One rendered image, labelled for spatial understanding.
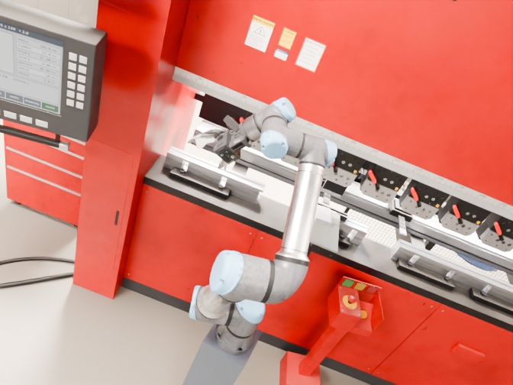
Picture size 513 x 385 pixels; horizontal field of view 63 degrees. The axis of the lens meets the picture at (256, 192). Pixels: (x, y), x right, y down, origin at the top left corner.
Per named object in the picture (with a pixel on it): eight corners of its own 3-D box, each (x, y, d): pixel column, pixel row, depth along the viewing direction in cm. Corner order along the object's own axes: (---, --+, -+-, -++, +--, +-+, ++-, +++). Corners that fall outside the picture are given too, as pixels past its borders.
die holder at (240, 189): (163, 166, 207) (167, 151, 201) (168, 160, 212) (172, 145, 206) (256, 205, 209) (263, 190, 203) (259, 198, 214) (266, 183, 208)
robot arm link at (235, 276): (224, 328, 152) (272, 299, 106) (183, 321, 150) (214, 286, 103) (229, 296, 158) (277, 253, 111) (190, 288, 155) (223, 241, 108)
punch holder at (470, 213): (438, 225, 192) (460, 199, 182) (436, 214, 199) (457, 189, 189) (468, 237, 193) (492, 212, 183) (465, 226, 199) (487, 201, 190)
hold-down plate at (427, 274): (396, 269, 207) (399, 265, 205) (395, 260, 211) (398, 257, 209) (451, 291, 208) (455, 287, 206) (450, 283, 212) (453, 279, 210)
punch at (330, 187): (321, 191, 199) (329, 176, 193) (321, 189, 200) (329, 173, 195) (340, 198, 199) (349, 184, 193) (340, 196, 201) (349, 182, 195)
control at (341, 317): (328, 326, 194) (346, 304, 183) (327, 298, 207) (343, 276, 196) (368, 337, 197) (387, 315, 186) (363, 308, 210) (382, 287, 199)
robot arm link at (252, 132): (253, 108, 128) (269, 125, 133) (241, 115, 130) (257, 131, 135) (252, 124, 123) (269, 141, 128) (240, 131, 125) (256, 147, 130)
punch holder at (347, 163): (318, 176, 190) (333, 147, 180) (320, 166, 197) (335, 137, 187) (348, 189, 191) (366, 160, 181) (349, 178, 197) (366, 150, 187)
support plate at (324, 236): (298, 237, 183) (299, 236, 182) (304, 202, 204) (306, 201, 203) (337, 253, 183) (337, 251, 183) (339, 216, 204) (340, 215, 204)
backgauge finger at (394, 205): (390, 232, 209) (395, 225, 206) (388, 202, 230) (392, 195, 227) (412, 241, 209) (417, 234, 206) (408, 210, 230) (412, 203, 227)
